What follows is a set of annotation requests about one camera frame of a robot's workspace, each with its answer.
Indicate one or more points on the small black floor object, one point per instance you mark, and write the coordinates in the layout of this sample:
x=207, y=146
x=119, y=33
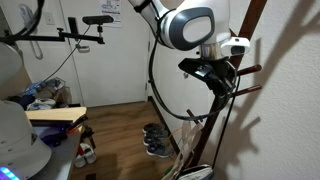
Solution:
x=90, y=176

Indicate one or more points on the grey sneaker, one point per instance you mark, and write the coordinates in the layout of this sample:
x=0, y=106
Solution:
x=160, y=150
x=156, y=136

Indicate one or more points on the brown wooden coat rack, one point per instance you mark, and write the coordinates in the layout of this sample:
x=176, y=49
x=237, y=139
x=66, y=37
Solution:
x=248, y=23

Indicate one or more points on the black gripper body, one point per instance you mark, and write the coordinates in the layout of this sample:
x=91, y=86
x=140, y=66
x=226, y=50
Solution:
x=223, y=73

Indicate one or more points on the black stand legs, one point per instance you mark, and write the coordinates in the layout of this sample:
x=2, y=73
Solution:
x=88, y=136

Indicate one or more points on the blue cloth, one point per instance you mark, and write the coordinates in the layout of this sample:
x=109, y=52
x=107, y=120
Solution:
x=33, y=88

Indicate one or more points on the beige canvas tote bag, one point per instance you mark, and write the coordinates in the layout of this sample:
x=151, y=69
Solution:
x=188, y=136

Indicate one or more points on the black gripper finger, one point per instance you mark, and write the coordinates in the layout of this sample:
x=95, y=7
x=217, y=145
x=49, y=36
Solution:
x=219, y=91
x=229, y=89

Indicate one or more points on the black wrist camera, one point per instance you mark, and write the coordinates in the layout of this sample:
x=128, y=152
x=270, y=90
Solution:
x=196, y=69

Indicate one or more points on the white paper poster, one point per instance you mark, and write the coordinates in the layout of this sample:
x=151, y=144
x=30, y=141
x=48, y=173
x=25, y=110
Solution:
x=111, y=10

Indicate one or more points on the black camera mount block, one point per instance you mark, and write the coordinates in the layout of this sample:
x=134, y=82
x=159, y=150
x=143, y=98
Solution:
x=73, y=24

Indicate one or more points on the white light switch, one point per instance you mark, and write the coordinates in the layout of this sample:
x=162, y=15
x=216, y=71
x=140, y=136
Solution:
x=49, y=18

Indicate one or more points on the white slipper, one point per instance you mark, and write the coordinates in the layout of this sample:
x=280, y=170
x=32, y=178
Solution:
x=90, y=151
x=80, y=160

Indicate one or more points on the black stereo camera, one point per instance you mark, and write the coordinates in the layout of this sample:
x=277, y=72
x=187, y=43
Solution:
x=98, y=19

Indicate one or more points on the purple blue device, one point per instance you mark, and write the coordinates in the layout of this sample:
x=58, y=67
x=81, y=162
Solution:
x=53, y=136

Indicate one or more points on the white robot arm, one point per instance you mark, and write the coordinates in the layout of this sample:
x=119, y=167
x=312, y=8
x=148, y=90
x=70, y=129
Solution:
x=196, y=28

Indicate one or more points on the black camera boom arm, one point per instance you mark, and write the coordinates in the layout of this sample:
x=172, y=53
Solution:
x=40, y=37

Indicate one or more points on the silver wall knob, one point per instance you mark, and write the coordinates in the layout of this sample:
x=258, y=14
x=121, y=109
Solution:
x=185, y=75

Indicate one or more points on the black sneaker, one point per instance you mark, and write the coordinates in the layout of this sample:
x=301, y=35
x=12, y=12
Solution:
x=153, y=127

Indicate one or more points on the light wooden board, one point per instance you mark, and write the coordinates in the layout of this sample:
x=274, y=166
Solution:
x=55, y=114

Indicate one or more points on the white door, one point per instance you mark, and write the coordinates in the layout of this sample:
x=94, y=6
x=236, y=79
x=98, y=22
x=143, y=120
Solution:
x=110, y=66

